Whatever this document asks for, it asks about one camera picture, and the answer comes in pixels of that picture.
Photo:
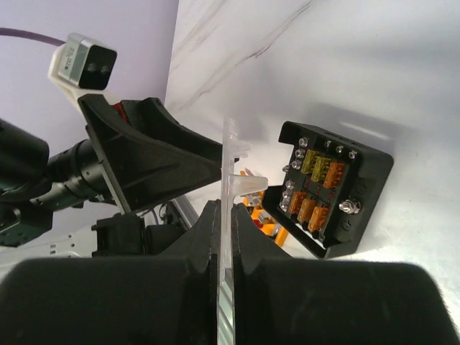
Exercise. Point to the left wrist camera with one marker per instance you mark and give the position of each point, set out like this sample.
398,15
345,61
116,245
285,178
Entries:
82,66

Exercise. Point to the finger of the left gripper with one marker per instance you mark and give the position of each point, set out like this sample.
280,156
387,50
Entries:
150,117

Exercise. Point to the yellow blade fuse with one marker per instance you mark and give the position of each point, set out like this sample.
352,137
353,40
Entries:
320,169
310,161

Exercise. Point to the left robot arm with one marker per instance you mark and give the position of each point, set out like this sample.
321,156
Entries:
24,160

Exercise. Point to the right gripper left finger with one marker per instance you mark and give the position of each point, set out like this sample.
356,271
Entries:
198,253

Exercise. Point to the orange blade fuse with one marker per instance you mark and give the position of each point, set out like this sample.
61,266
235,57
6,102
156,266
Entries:
296,201
334,175
318,218
306,210

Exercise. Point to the aluminium rail frame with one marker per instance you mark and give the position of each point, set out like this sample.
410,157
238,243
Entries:
178,212

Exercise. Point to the black fuse box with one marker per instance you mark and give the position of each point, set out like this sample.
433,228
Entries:
350,205

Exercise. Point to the orange terminal block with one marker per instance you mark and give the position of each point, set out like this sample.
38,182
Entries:
265,222

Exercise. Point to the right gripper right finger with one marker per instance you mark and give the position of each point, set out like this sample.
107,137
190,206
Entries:
256,261

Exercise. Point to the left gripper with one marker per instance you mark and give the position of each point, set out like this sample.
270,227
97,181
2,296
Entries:
137,172

